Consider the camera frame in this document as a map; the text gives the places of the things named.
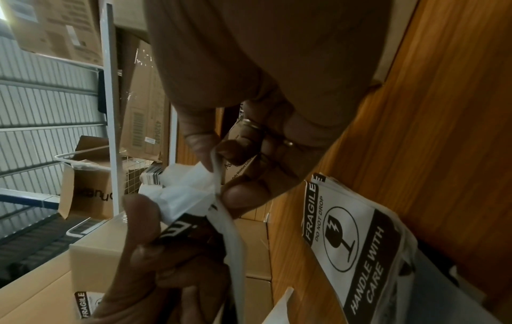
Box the person's right hand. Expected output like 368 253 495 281
143 0 393 210

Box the person's left hand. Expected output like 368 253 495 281
91 193 233 324

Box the large stapled cardboard box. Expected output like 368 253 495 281
68 210 161 320

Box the white backing paper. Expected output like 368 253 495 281
261 286 295 324

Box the stack of fragile stickers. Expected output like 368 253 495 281
301 172 419 324

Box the brown cardboard box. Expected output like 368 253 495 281
7 0 106 66
57 136 122 222

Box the large cardboard box white sticker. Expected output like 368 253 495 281
119 35 172 163

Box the stack of grey cards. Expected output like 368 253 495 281
139 166 166 187

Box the wooden shelf unit white frame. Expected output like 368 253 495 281
53 0 225 236

